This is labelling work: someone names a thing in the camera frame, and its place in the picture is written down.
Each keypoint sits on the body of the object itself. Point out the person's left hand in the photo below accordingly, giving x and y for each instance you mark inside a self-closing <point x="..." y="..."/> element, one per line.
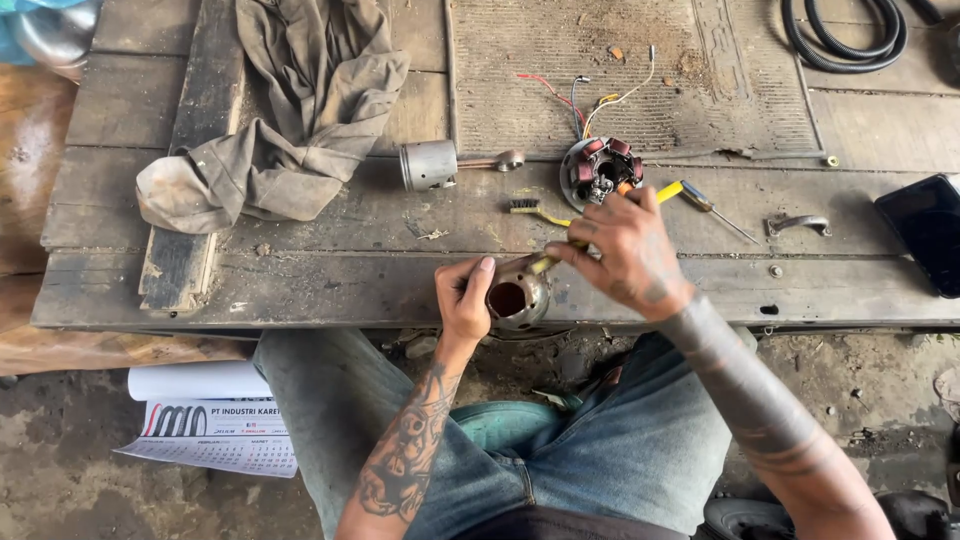
<point x="461" y="311"/>

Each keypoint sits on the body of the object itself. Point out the person's right hand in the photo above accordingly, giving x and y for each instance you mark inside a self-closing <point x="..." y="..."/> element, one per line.
<point x="637" y="259"/>

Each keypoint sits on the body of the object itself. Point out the person's right fingers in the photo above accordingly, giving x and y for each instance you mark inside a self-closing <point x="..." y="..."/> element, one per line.
<point x="592" y="232"/>

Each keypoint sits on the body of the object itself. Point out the round metal flywheel rotor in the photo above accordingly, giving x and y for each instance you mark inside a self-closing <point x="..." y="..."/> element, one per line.
<point x="517" y="300"/>

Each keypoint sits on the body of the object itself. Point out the metal piston with connecting rod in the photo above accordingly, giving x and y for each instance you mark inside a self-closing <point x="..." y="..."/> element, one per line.
<point x="429" y="165"/>

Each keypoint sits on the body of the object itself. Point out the ribbed brown rubber mat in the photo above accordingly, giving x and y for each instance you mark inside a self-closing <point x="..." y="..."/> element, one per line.
<point x="637" y="45"/>

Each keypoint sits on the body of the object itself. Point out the teal plastic stool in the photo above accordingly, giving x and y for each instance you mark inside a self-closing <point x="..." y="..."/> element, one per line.
<point x="502" y="424"/>

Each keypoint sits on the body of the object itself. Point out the person's blue jeans legs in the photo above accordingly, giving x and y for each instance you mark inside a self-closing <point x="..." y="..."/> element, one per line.
<point x="600" y="457"/>

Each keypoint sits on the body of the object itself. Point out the person's black shirt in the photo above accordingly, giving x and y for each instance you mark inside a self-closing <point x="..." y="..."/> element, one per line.
<point x="570" y="525"/>

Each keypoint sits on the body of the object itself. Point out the dirty grey rag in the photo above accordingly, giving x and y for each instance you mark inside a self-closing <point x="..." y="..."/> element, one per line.
<point x="315" y="90"/>

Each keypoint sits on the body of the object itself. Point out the black smartphone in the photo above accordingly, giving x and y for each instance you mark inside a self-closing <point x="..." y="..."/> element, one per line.
<point x="926" y="232"/>

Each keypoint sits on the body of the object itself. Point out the black rubber tyre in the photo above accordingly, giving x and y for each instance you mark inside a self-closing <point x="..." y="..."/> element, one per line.
<point x="825" y="517"/>

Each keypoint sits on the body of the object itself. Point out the dark wooden plank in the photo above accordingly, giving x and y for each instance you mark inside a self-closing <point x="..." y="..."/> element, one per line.
<point x="195" y="187"/>

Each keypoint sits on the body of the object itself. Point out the shiny metal pot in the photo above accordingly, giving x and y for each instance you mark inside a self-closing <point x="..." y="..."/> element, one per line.
<point x="56" y="34"/>

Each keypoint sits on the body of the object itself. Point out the printed wall calendar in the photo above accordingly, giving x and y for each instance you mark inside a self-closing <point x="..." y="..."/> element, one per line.
<point x="217" y="427"/>

